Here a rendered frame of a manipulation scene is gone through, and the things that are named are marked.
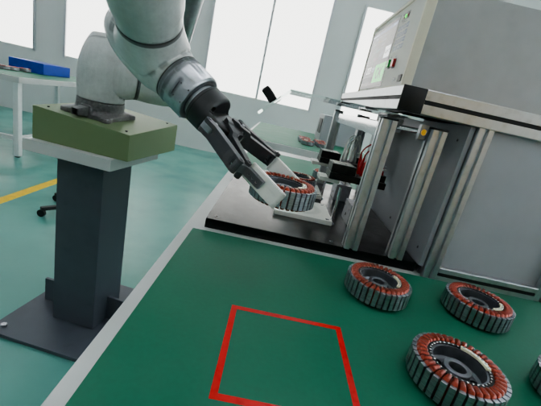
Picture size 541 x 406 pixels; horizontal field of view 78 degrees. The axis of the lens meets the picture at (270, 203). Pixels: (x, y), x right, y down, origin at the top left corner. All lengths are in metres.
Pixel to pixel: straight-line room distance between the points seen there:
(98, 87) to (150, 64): 0.71
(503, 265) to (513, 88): 0.38
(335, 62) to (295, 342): 5.36
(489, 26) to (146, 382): 0.85
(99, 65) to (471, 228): 1.15
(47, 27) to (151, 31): 6.23
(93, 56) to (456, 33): 1.03
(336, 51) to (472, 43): 4.89
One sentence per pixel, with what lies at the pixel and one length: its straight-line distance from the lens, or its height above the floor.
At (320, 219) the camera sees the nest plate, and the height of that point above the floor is 0.78.
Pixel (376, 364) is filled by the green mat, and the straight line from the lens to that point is 0.49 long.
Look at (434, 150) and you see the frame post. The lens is 0.75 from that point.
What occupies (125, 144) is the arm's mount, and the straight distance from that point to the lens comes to 1.19.
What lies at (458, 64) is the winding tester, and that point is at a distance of 0.86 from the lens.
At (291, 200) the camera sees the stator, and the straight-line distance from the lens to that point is 0.51.
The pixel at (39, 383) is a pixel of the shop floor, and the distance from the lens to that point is 1.47.
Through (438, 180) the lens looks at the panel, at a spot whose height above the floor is 0.95.
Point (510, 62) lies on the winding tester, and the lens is 0.91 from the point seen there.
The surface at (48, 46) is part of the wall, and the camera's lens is 6.74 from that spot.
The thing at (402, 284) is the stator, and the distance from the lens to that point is 0.65.
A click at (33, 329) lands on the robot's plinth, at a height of 0.02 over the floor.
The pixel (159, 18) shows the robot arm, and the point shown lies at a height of 1.11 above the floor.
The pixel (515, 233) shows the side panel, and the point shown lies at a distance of 0.87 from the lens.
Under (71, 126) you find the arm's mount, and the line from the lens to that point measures 1.30.
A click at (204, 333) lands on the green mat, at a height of 0.75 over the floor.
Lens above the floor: 1.04
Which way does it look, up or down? 17 degrees down
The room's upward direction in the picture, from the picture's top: 13 degrees clockwise
